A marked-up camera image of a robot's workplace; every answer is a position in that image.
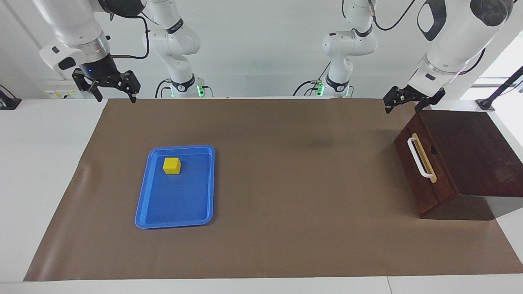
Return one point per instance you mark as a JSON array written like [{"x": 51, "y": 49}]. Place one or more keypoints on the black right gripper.
[{"x": 100, "y": 71}]

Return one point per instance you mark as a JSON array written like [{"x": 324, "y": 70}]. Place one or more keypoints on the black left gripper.
[{"x": 414, "y": 94}]

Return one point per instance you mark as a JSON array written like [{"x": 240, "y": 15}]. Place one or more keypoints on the yellow cube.
[{"x": 171, "y": 166}]

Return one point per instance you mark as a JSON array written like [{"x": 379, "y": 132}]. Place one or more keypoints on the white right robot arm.
[{"x": 69, "y": 20}]

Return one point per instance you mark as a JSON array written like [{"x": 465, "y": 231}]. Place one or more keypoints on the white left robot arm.
[{"x": 461, "y": 36}]

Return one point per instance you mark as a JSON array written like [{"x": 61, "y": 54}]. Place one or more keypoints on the black stand with long pole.
[{"x": 486, "y": 104}]

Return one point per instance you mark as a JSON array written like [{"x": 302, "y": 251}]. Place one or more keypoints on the dark wooden cabinet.
[{"x": 482, "y": 155}]

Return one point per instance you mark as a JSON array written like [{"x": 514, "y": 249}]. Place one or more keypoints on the black stand with short base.
[{"x": 9, "y": 102}]

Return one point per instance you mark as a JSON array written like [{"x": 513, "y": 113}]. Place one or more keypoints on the blue plastic tray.
[{"x": 175, "y": 200}]

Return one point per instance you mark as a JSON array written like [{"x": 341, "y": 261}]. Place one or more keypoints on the brown table mat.
[{"x": 286, "y": 228}]

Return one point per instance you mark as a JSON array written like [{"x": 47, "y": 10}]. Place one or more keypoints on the white wall outlet box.
[{"x": 61, "y": 92}]

